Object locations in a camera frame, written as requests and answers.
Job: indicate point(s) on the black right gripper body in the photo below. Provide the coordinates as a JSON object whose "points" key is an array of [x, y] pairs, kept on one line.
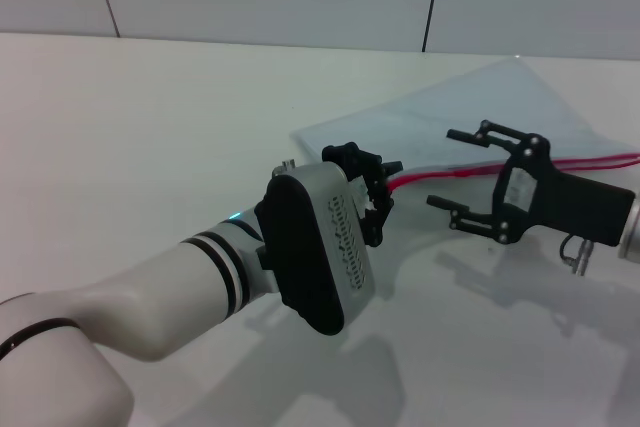
{"points": [[560, 197]]}

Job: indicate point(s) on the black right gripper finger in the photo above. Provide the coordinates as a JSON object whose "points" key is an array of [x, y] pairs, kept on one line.
{"points": [[492, 134], [470, 219]]}

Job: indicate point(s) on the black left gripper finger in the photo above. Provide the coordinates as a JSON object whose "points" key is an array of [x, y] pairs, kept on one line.
{"points": [[377, 227], [391, 166]]}

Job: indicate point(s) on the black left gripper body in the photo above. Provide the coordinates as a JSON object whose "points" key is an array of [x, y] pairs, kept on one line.
{"points": [[357, 167]]}

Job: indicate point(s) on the clear document bag red zipper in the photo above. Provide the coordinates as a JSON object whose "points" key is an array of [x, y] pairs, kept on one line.
{"points": [[475, 117]]}

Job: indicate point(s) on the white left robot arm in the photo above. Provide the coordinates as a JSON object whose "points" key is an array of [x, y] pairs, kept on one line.
{"points": [[150, 297]]}

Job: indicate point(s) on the silver black wrist camera housing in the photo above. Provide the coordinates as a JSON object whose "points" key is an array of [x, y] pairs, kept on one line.
{"points": [[320, 247]]}

